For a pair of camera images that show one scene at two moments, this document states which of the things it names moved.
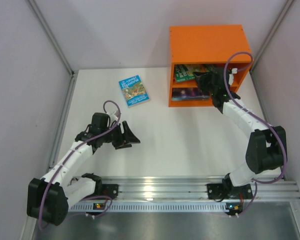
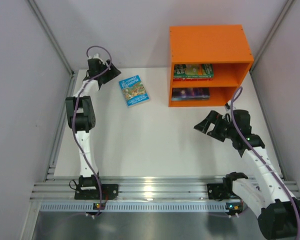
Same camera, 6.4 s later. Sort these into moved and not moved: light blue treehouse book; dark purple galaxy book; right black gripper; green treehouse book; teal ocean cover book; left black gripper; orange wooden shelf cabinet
Moved: green treehouse book; left black gripper; right black gripper
Not moved: teal ocean cover book; light blue treehouse book; dark purple galaxy book; orange wooden shelf cabinet
